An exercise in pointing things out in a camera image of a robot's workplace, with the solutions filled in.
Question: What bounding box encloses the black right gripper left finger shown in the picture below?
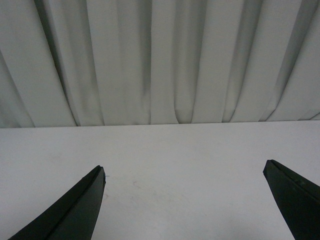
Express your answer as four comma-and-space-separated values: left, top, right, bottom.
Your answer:
10, 165, 106, 240

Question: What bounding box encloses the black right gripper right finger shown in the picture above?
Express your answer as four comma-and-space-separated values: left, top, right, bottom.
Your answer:
263, 159, 320, 240

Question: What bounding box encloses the white pleated curtain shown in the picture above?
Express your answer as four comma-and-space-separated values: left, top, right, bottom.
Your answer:
0, 0, 320, 128

